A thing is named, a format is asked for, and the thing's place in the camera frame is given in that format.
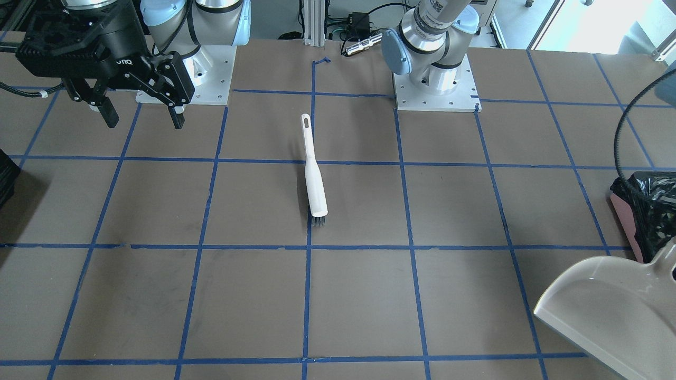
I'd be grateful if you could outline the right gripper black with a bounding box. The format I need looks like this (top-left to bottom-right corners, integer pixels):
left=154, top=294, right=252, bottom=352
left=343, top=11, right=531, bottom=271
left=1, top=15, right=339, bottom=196
left=15, top=1, right=195, bottom=130

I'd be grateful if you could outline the beige hand brush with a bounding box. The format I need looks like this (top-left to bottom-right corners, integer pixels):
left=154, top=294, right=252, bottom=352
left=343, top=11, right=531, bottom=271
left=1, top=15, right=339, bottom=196
left=301, top=113, right=328, bottom=227

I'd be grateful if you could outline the beige plastic dustpan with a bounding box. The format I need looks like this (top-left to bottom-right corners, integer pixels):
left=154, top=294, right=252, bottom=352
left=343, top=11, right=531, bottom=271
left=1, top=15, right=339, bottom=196
left=533, top=240, right=675, bottom=379

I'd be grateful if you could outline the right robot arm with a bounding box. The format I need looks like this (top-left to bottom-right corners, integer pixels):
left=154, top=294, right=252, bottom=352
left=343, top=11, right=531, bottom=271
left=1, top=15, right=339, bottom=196
left=2, top=1, right=251, bottom=129

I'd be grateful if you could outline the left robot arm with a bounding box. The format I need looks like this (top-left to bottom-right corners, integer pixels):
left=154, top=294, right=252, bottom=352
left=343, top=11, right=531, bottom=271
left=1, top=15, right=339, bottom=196
left=381, top=1, right=480, bottom=96

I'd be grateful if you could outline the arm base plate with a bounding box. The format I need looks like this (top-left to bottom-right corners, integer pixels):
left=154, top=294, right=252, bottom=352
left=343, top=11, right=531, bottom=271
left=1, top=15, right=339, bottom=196
left=183, top=45, right=237, bottom=105
left=392, top=55, right=482, bottom=113

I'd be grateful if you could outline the aluminium frame post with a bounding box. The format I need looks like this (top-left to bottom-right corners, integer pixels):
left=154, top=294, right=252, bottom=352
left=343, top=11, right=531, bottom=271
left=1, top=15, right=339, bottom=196
left=301, top=0, right=327, bottom=48

